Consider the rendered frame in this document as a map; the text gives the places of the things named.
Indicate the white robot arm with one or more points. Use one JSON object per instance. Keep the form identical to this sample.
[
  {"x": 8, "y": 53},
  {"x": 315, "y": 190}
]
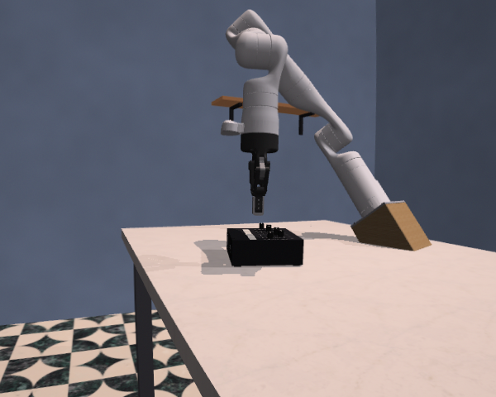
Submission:
[{"x": 260, "y": 106}]

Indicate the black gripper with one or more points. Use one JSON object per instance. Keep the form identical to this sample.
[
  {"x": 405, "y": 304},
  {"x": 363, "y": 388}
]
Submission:
[{"x": 259, "y": 144}]

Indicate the black lighting desk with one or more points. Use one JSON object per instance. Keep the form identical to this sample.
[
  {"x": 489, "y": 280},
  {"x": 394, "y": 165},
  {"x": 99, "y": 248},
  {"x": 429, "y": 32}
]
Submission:
[{"x": 264, "y": 246}]

